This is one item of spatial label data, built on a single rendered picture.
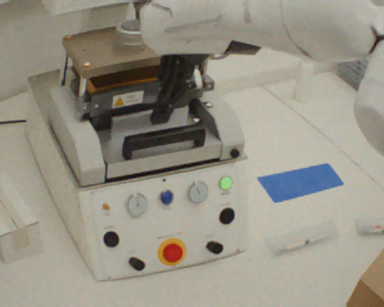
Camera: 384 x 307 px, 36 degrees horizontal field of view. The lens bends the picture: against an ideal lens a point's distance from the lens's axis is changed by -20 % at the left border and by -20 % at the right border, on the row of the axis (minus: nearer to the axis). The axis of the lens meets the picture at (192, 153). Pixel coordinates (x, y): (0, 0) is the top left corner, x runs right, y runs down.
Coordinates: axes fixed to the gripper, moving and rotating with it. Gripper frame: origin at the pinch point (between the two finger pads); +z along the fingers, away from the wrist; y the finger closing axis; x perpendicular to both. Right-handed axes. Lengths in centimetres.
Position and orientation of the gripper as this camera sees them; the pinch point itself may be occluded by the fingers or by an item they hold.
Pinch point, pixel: (164, 108)
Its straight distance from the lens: 124.2
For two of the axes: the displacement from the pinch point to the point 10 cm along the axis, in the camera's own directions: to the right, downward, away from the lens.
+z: -2.7, 5.8, 7.7
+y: 3.7, 8.0, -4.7
